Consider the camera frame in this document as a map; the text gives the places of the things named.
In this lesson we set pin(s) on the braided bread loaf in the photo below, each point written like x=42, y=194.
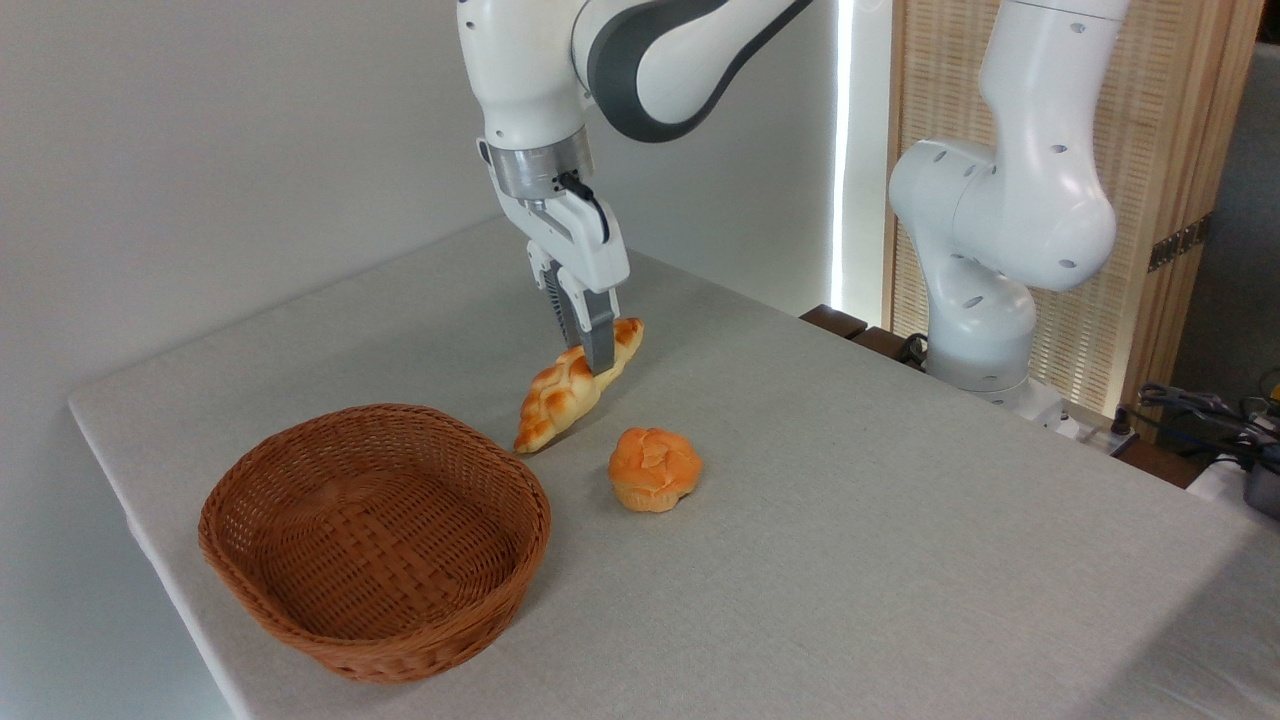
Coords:
x=560, y=395

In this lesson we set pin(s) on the black screen hinge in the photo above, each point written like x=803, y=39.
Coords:
x=1180, y=242

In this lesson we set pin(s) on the grey tablecloth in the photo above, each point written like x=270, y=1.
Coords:
x=850, y=560

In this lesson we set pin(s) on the brown wicker basket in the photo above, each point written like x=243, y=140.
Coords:
x=380, y=540

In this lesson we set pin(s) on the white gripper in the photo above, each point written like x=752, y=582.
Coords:
x=580, y=245

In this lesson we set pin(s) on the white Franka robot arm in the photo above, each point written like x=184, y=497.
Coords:
x=1010, y=200

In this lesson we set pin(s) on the dark brown wooden furniture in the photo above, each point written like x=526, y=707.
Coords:
x=850, y=328

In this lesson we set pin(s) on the round muffin bread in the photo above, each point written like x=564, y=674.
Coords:
x=655, y=468

